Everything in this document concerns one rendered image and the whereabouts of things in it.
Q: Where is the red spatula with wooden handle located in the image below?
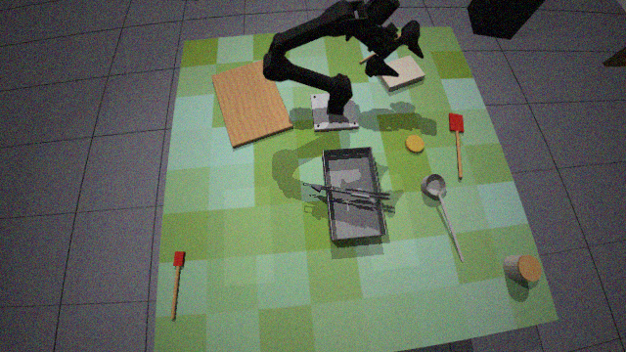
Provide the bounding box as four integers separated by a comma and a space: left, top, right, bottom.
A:
449, 112, 465, 179

